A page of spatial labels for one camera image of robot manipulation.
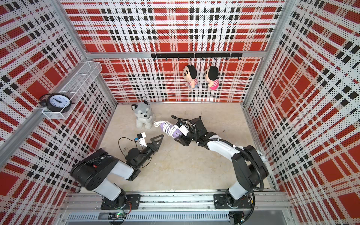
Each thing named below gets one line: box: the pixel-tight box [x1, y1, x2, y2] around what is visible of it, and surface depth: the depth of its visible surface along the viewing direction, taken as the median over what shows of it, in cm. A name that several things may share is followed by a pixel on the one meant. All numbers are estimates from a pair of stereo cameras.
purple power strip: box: [160, 122, 185, 139], surface depth 82 cm
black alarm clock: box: [39, 92, 75, 113], surface depth 64 cm
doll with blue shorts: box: [182, 64, 199, 89], surface depth 95 cm
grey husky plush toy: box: [131, 99, 155, 130], surface depth 95 cm
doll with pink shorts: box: [204, 65, 220, 91], surface depth 96 cm
